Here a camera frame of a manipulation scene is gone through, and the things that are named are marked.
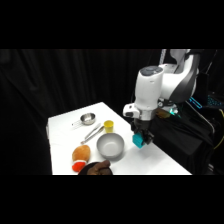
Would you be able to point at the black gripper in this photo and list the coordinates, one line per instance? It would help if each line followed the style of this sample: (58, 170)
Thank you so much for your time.
(142, 126)

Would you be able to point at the blue cube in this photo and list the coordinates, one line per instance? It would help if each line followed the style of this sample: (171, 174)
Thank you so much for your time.
(138, 141)

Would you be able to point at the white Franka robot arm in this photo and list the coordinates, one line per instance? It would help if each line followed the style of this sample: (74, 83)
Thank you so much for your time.
(160, 85)

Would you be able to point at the grey bowl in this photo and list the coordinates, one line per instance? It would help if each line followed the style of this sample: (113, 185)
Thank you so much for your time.
(110, 146)

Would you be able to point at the yellow plastic cup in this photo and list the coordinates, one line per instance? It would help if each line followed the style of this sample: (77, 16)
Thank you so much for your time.
(108, 126)

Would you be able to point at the black robot stand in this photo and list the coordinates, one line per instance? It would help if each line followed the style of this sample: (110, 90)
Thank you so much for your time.
(181, 133)

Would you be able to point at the metal tongs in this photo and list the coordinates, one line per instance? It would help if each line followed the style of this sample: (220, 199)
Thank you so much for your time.
(92, 133)

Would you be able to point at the brown plush toy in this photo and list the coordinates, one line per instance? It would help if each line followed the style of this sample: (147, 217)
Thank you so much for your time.
(101, 167)

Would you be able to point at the metal measuring cup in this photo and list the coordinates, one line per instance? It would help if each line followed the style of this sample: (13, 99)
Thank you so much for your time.
(87, 118)

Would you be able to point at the orange plush toy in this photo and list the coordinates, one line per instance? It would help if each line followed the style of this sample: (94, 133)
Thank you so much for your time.
(81, 155)

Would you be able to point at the brown stuffed toy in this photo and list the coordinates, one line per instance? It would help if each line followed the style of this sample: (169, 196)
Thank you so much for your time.
(86, 170)

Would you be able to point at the blue lit electronic device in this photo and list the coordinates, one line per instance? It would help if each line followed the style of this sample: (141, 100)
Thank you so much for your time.
(208, 101)

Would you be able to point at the black curtain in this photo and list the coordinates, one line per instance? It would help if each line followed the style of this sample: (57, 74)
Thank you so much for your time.
(60, 80)

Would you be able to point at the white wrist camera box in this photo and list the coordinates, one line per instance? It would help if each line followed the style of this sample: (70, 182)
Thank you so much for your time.
(130, 110)

